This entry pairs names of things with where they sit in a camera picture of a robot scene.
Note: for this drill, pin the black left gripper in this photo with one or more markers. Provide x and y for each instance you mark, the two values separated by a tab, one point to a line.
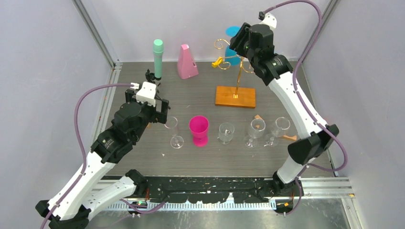
157	116

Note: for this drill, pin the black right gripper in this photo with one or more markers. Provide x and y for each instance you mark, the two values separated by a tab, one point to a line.
235	43

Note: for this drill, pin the clear flute glass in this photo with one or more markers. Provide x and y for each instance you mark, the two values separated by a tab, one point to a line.
172	126

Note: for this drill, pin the pink wine glass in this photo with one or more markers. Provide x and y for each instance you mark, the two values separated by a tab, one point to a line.
199	126

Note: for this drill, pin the clear ribbed tumbler glass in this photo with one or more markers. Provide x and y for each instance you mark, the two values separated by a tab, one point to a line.
226	132

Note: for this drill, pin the clear wine glass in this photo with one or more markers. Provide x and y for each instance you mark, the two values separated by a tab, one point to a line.
278	128
254	132

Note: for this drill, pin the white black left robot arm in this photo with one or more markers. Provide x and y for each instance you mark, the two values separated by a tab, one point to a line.
75	205

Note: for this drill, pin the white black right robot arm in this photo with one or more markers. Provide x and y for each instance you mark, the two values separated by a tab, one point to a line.
315	135

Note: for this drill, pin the yellow toy block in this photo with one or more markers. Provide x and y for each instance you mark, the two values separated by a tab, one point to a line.
217	62

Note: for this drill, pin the black mini tripod stand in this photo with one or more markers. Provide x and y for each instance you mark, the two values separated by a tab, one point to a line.
150	77

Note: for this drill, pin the pink metronome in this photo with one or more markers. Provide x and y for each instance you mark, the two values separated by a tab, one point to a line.
186	64

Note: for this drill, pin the mint green microphone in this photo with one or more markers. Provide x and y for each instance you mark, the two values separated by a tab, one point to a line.
158	50

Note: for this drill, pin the black base bar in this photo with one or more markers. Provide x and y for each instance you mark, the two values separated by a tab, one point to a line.
209	190

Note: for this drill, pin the small wooden arch block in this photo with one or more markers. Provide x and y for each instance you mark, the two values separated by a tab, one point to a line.
292	138

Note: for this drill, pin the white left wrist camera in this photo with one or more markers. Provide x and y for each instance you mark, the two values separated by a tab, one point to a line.
146	93

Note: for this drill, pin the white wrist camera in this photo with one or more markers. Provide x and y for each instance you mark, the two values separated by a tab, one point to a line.
146	93
268	19

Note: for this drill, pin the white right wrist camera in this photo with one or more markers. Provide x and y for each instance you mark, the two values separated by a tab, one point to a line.
268	19

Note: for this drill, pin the gold wire wine glass rack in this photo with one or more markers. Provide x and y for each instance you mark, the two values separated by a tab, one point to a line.
237	96

